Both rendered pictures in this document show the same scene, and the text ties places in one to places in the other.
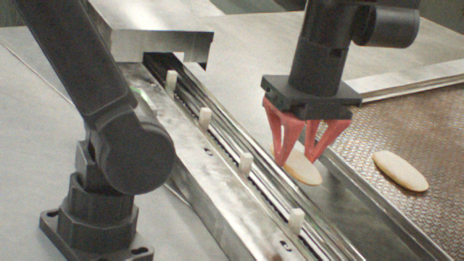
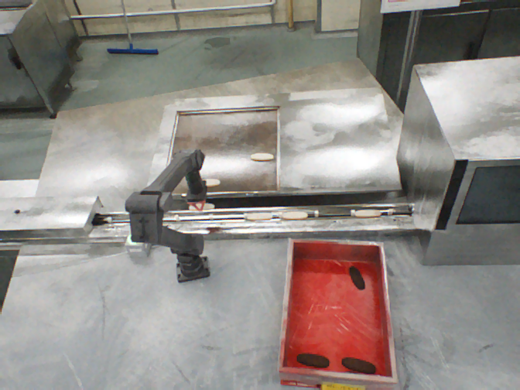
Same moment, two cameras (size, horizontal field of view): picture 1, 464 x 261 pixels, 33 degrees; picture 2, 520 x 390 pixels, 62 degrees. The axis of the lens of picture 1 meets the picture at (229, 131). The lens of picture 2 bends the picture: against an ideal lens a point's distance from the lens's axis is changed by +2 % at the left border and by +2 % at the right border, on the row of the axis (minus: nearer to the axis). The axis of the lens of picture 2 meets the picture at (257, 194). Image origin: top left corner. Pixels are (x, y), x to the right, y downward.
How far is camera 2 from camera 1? 104 cm
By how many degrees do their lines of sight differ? 47
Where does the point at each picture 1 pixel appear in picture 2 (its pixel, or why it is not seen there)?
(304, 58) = (196, 186)
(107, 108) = (191, 242)
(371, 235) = (215, 201)
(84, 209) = (195, 265)
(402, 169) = (209, 182)
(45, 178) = (152, 276)
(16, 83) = (76, 273)
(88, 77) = (186, 241)
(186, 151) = not seen: hidden behind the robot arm
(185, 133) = not seen: hidden behind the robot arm
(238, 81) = (107, 198)
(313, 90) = (201, 190)
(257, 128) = not seen: hidden behind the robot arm
